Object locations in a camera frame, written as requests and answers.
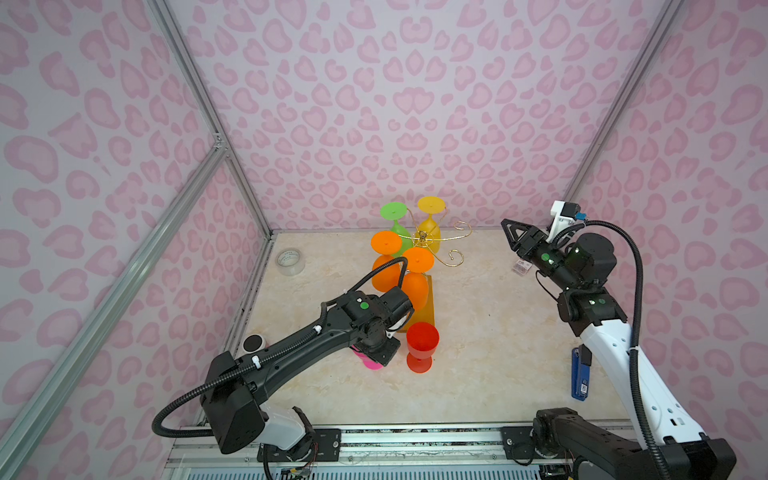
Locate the small pink card box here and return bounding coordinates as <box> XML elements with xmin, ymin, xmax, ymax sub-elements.
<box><xmin>513</xmin><ymin>259</ymin><xmax>533</xmax><ymax>276</ymax></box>

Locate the orange wine glass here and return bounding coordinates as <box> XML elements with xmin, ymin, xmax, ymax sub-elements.
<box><xmin>401</xmin><ymin>247</ymin><xmax>434</xmax><ymax>311</ymax></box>
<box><xmin>368</xmin><ymin>229</ymin><xmax>404</xmax><ymax>293</ymax></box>

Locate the gold wire glass rack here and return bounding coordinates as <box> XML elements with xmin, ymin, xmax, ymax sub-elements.
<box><xmin>392</xmin><ymin>206</ymin><xmax>475</xmax><ymax>334</ymax></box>

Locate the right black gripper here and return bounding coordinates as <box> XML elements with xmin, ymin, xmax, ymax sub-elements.
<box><xmin>501</xmin><ymin>219</ymin><xmax>582</xmax><ymax>292</ymax></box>

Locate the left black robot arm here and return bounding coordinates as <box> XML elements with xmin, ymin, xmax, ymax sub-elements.
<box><xmin>200</xmin><ymin>287</ymin><xmax>412</xmax><ymax>460</ymax></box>

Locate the green wine glass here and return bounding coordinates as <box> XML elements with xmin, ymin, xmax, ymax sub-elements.
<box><xmin>380</xmin><ymin>202</ymin><xmax>413</xmax><ymax>257</ymax></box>

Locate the black corrugated cable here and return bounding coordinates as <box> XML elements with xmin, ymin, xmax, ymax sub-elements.
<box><xmin>151</xmin><ymin>256</ymin><xmax>410</xmax><ymax>439</ymax></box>
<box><xmin>554</xmin><ymin>218</ymin><xmax>673</xmax><ymax>480</ymax></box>

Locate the right black corrugated cable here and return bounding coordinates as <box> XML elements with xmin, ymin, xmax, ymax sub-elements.
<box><xmin>554</xmin><ymin>218</ymin><xmax>673</xmax><ymax>480</ymax></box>

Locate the orange wine glass back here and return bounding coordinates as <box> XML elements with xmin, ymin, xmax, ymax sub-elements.
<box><xmin>368</xmin><ymin>229</ymin><xmax>404</xmax><ymax>293</ymax></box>

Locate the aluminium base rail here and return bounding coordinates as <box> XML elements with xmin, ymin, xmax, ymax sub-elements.
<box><xmin>161</xmin><ymin>422</ymin><xmax>577</xmax><ymax>479</ymax></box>

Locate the red wine glass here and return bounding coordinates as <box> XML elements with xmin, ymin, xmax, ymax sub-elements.
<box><xmin>406</xmin><ymin>322</ymin><xmax>440</xmax><ymax>374</ymax></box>

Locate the pink wine glass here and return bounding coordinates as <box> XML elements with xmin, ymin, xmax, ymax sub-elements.
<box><xmin>351</xmin><ymin>348</ymin><xmax>383</xmax><ymax>371</ymax></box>

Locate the orange wine glass front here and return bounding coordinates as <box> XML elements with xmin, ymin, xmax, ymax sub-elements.
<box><xmin>401</xmin><ymin>247</ymin><xmax>434</xmax><ymax>311</ymax></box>

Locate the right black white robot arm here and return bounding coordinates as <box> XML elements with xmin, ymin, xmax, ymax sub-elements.
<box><xmin>501</xmin><ymin>219</ymin><xmax>737</xmax><ymax>479</ymax></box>

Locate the yellow wine glass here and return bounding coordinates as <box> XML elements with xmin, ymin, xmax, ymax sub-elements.
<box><xmin>417</xmin><ymin>196</ymin><xmax>446</xmax><ymax>255</ymax></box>

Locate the left black corrugated cable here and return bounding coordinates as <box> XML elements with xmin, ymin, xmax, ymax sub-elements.
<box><xmin>151</xmin><ymin>256</ymin><xmax>410</xmax><ymax>439</ymax></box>

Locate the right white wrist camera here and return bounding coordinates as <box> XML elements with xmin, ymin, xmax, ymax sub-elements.
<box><xmin>547</xmin><ymin>201</ymin><xmax>587</xmax><ymax>244</ymax></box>

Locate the blue black stapler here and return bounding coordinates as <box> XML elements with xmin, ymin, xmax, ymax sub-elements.
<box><xmin>571</xmin><ymin>344</ymin><xmax>592</xmax><ymax>401</ymax></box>

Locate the small white black round device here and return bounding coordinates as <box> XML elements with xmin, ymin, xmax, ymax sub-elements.
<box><xmin>242</xmin><ymin>334</ymin><xmax>269</xmax><ymax>357</ymax></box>

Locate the clear tape roll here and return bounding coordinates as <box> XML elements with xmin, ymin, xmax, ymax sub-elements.
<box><xmin>275</xmin><ymin>248</ymin><xmax>306</xmax><ymax>276</ymax></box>

